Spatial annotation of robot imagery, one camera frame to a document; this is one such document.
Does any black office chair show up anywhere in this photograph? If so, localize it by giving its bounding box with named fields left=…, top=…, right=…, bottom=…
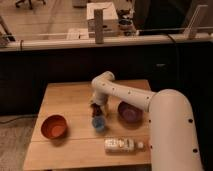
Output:
left=15, top=0, right=46, bottom=10

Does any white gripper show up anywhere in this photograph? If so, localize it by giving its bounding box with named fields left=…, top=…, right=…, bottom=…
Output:
left=91, top=91, right=109, bottom=116

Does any dark red grape bunch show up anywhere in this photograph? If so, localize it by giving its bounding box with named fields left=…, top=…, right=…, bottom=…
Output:
left=90, top=103, right=103, bottom=117

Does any white plastic bottle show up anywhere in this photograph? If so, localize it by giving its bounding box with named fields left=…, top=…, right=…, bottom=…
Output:
left=104, top=138, right=144, bottom=153

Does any white angled bracket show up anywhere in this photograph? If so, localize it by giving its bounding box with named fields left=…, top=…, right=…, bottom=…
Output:
left=183, top=4, right=208, bottom=39

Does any black cable on floor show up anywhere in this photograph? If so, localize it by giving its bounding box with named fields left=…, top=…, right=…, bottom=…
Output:
left=0, top=114, right=38, bottom=126

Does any purple bowl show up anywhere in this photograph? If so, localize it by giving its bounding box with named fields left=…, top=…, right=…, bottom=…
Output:
left=118, top=102, right=143, bottom=123

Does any white cardboard box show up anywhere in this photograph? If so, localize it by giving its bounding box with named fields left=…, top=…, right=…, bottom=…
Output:
left=86, top=2, right=118, bottom=37

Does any grey upright post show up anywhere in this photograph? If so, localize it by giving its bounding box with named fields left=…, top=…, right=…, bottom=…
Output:
left=94, top=9, right=103, bottom=44

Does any dark bowl on counter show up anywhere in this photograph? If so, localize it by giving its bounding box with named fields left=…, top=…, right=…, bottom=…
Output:
left=119, top=19, right=132, bottom=31

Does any red bowl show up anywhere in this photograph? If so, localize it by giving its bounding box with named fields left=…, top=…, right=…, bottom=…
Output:
left=41, top=115, right=68, bottom=139

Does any small blue cup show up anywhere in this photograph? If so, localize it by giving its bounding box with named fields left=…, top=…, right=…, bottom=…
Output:
left=92, top=116, right=105, bottom=132

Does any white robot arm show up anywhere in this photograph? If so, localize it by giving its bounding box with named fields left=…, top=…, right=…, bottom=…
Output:
left=91, top=71, right=204, bottom=171

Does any wooden table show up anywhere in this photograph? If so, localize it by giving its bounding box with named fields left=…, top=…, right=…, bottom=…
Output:
left=23, top=82, right=150, bottom=171

